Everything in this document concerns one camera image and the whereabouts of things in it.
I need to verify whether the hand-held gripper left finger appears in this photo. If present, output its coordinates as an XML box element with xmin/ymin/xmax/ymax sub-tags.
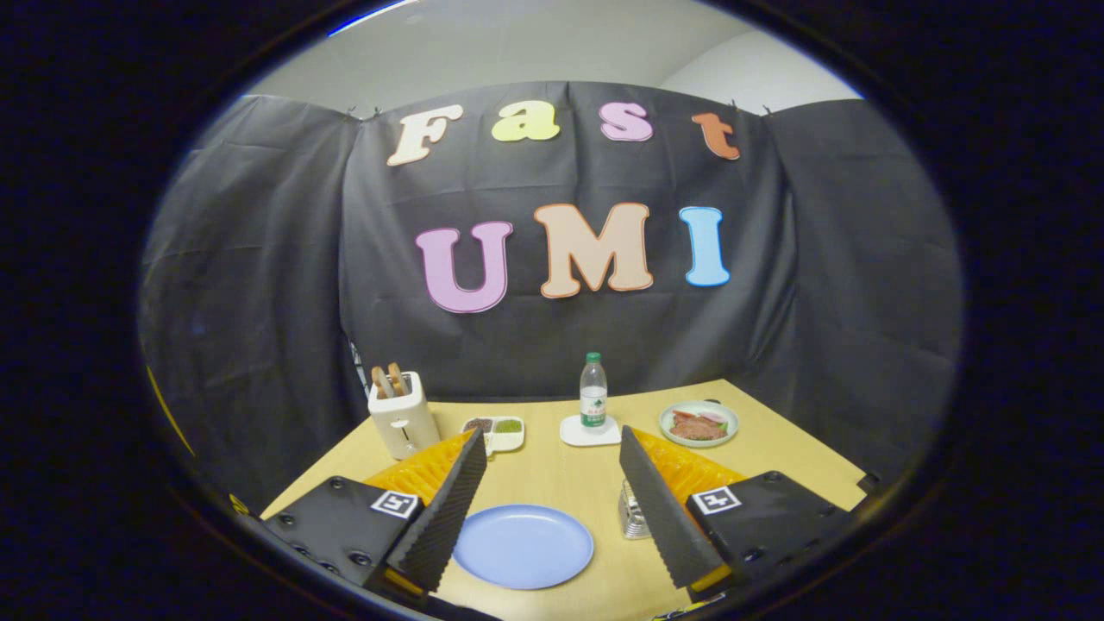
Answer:
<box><xmin>259</xmin><ymin>429</ymin><xmax>488</xmax><ymax>598</ymax></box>

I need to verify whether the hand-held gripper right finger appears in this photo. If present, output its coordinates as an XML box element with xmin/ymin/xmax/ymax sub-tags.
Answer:
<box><xmin>618</xmin><ymin>426</ymin><xmax>883</xmax><ymax>605</ymax></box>

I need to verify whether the clear glass container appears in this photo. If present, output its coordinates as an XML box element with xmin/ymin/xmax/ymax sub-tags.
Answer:
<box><xmin>618</xmin><ymin>479</ymin><xmax>654</xmax><ymax>541</ymax></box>

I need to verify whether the pale green plate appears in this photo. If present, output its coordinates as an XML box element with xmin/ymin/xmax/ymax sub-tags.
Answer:
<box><xmin>659</xmin><ymin>399</ymin><xmax>740</xmax><ymax>449</ymax></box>

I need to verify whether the blue plate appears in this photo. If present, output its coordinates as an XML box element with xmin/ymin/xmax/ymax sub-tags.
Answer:
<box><xmin>452</xmin><ymin>504</ymin><xmax>595</xmax><ymax>591</ymax></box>

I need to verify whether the sliced meat with garnish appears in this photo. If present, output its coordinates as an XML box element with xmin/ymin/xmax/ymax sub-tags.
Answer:
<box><xmin>670</xmin><ymin>410</ymin><xmax>728</xmax><ymax>442</ymax></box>

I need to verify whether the cream toaster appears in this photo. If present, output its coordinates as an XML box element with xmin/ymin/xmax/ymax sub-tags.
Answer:
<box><xmin>367</xmin><ymin>372</ymin><xmax>441</xmax><ymax>461</ymax></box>

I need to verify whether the white divided condiment dish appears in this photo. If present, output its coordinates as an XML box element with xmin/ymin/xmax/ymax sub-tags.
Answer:
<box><xmin>461</xmin><ymin>416</ymin><xmax>525</xmax><ymax>456</ymax></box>

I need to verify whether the white square coaster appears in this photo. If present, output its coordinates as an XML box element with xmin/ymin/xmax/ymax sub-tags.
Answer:
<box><xmin>560</xmin><ymin>415</ymin><xmax>622</xmax><ymax>448</ymax></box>

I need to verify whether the clear plastic water bottle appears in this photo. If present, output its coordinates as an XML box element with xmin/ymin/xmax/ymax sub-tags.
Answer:
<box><xmin>580</xmin><ymin>352</ymin><xmax>608</xmax><ymax>429</ymax></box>

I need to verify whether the black backdrop cloth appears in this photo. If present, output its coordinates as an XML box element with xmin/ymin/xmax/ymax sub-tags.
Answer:
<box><xmin>138</xmin><ymin>80</ymin><xmax>963</xmax><ymax>514</ymax></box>

